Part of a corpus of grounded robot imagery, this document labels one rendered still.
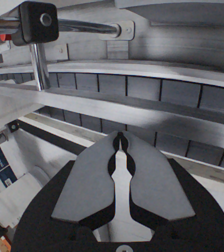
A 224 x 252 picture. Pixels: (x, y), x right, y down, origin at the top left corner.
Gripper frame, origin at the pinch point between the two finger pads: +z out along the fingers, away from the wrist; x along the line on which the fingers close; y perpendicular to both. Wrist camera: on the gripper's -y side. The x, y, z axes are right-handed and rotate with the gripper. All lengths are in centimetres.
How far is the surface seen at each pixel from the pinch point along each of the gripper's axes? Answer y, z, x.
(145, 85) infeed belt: -2.9, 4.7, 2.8
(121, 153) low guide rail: 3.8, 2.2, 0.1
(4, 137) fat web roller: 19, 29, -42
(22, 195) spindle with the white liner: 25.8, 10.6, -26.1
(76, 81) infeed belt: -2.5, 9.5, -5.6
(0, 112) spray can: -0.1, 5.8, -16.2
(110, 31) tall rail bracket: -8.7, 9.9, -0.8
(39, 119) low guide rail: 3.6, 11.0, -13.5
